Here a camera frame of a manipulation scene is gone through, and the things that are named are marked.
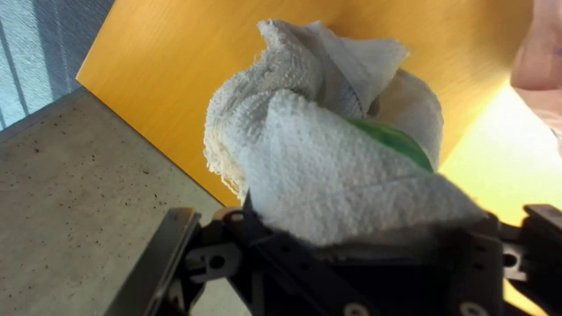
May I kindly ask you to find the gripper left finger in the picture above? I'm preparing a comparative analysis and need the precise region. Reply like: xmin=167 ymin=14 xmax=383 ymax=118
xmin=104 ymin=194 xmax=375 ymax=316

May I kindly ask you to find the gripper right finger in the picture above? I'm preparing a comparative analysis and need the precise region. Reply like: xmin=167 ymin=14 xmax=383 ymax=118
xmin=447 ymin=204 xmax=562 ymax=316

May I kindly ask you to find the white towel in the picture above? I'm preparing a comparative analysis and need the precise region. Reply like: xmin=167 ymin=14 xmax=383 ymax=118
xmin=203 ymin=19 xmax=489 ymax=247

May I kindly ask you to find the green apple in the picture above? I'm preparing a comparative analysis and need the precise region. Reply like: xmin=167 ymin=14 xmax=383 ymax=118
xmin=346 ymin=118 xmax=435 ymax=173

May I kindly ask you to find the pink basket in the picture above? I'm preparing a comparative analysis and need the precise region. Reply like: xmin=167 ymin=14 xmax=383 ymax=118
xmin=510 ymin=0 xmax=562 ymax=158

